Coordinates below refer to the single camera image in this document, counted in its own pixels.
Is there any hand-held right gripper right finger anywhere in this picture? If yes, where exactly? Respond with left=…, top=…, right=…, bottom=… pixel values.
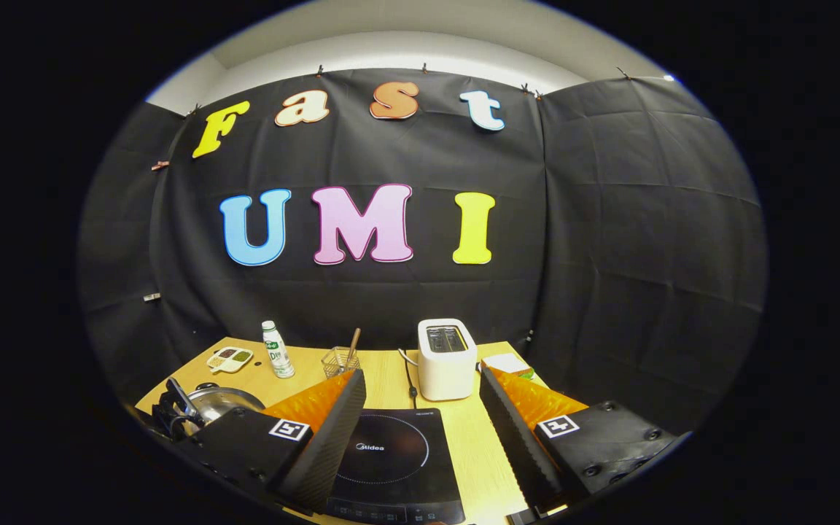
left=478, top=365, right=694, bottom=518

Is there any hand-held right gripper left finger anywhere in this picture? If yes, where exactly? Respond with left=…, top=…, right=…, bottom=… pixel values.
left=172, top=368, right=368, bottom=515

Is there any steel pot with soybeans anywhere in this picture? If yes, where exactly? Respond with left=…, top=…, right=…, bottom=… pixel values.
left=185, top=383, right=266, bottom=427

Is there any black induction cooktop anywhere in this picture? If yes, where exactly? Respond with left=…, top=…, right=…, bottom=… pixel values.
left=325, top=408, right=466, bottom=525

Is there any white divided dish of beans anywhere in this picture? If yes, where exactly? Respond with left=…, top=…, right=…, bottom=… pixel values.
left=206, top=346, right=254, bottom=374

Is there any sandwich with lettuce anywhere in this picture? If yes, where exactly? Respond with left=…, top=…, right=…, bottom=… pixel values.
left=482, top=353, right=535, bottom=381

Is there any white drink bottle green label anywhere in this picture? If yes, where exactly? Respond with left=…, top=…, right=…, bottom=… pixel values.
left=261, top=320, right=296, bottom=379

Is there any white toaster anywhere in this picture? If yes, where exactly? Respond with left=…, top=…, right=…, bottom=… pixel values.
left=417, top=318, right=478, bottom=402

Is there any metal wire utensil holder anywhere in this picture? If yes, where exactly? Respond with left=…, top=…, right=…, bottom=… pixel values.
left=321, top=346, right=361, bottom=380

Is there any toaster power cable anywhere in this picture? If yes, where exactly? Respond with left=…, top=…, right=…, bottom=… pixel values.
left=398, top=348, right=421, bottom=411

